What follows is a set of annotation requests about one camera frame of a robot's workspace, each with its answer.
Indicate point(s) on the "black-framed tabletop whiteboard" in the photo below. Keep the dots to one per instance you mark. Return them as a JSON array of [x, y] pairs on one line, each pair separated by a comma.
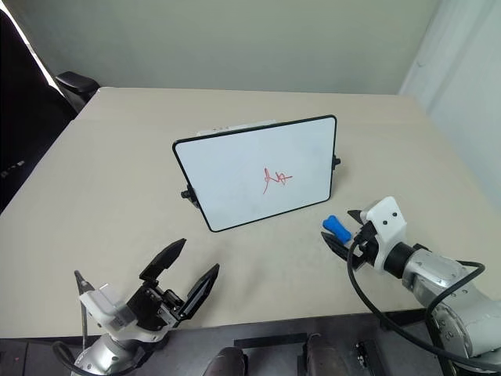
[[235, 176]]

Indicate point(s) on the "dark rounded shape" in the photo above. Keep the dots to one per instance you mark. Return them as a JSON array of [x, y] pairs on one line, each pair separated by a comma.
[[325, 354], [227, 362]]

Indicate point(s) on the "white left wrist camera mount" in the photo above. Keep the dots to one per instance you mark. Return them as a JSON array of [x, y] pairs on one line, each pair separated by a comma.
[[107, 309]]

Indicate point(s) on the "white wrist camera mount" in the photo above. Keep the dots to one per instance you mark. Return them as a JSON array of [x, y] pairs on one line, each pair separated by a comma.
[[387, 227], [107, 309]]

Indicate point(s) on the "small black and white bracket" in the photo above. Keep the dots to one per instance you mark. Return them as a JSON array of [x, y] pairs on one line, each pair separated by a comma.
[[361, 354]]

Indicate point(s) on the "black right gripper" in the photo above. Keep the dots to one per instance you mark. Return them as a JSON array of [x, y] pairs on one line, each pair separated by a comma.
[[364, 246]]

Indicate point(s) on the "black office chair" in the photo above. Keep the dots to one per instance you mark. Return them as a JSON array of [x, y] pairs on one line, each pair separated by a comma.
[[27, 117]]

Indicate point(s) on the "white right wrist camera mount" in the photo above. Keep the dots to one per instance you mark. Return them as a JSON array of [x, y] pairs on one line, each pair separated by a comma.
[[387, 227]]

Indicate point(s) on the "black metal frame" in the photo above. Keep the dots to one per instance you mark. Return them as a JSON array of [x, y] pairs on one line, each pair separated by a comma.
[[270, 340]]

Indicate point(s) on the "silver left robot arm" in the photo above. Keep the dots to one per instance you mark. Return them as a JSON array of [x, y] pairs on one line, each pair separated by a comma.
[[105, 358]]

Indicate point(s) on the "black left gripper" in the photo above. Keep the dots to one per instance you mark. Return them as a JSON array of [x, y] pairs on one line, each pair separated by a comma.
[[150, 305]]

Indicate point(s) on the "blue whiteboard eraser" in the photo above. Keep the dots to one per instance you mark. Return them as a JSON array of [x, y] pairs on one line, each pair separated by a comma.
[[337, 227]]

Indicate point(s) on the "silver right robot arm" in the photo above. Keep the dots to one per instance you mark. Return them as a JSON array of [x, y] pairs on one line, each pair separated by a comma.
[[450, 297]]

